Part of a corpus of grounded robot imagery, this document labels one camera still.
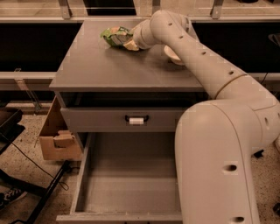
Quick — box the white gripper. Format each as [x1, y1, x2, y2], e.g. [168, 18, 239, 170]
[123, 19, 157, 52]

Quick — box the grey drawer cabinet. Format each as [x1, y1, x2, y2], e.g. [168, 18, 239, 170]
[50, 18, 208, 147]

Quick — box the black stand leg left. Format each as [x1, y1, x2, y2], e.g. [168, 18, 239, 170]
[10, 161, 70, 224]

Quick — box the black tray left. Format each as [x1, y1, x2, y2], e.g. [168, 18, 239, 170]
[0, 108, 25, 155]

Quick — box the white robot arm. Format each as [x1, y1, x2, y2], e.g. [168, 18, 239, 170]
[133, 10, 280, 224]

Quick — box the open grey middle drawer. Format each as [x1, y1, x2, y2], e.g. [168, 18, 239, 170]
[57, 132, 182, 224]

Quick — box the white bowl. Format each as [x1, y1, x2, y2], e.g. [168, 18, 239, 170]
[164, 45, 184, 66]

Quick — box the black drawer handle with tape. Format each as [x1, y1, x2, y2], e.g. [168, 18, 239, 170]
[125, 115, 149, 125]

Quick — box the black stand leg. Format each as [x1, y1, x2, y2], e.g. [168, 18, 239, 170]
[254, 150, 264, 158]
[10, 161, 70, 224]

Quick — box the closed grey top drawer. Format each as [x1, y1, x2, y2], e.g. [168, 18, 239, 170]
[61, 108, 184, 132]

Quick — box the black stand leg right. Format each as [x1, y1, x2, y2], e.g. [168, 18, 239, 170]
[254, 150, 264, 158]

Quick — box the patterned sneaker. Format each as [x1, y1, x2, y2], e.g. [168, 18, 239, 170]
[0, 187, 27, 210]

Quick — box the green rice chip bag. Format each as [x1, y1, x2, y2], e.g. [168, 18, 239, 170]
[101, 26, 133, 47]

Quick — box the cardboard box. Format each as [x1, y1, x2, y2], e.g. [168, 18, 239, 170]
[39, 98, 83, 161]

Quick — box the metal bracket left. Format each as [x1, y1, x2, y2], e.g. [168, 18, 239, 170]
[15, 78, 42, 114]

